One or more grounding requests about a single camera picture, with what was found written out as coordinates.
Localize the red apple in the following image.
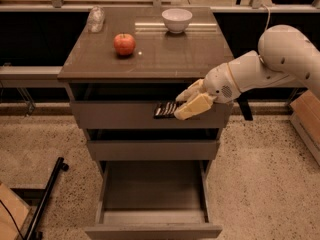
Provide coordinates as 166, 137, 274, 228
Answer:
113, 33, 136, 56

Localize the white ceramic bowl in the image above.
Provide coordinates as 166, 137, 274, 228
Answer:
162, 8, 193, 33

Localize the cardboard box left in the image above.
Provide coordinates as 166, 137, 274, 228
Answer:
0, 182, 30, 240

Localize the grey middle drawer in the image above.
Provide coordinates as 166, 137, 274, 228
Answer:
87, 128, 220, 161

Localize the grey drawer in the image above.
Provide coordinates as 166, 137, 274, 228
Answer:
87, 128, 220, 161
70, 83, 232, 129
85, 161, 222, 240

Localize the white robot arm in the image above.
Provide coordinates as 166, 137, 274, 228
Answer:
174, 25, 320, 120

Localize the black cable left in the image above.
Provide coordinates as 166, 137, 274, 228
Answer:
0, 198, 26, 240

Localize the white cable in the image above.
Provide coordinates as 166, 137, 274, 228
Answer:
261, 4, 272, 32

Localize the grey metal rail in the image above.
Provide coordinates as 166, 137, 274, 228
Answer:
0, 65, 304, 89

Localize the grey bottom drawer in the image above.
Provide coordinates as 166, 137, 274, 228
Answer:
85, 161, 222, 240

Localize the grey drawer cabinet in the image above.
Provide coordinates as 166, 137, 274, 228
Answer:
63, 7, 233, 169

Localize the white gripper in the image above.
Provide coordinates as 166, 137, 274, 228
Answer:
174, 63, 241, 120

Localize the grey top drawer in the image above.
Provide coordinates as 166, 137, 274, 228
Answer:
70, 83, 232, 129

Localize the black metal stand bar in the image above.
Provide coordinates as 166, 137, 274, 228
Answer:
24, 157, 69, 240

